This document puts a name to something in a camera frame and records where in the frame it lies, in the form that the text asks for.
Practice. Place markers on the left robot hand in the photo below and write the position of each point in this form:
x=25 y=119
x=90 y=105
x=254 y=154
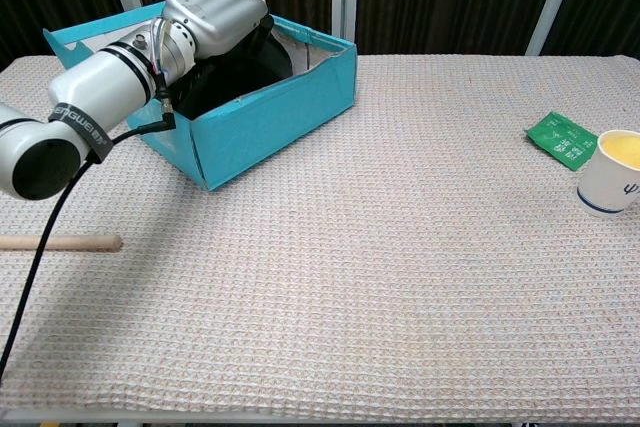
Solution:
x=220 y=12

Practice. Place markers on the green tea packet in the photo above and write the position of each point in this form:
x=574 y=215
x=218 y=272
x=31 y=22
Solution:
x=560 y=139

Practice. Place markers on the beige woven tablecloth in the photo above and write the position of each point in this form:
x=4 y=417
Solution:
x=350 y=272

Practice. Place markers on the light blue shoe box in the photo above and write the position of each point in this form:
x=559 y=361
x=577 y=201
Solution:
x=260 y=122

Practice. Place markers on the paper cup with yellow liquid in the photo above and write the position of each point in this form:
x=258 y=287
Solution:
x=607 y=182

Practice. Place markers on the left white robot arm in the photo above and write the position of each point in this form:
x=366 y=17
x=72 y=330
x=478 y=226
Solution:
x=95 y=97

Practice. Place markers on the wooden stick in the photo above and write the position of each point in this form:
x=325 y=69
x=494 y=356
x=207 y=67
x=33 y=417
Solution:
x=75 y=243

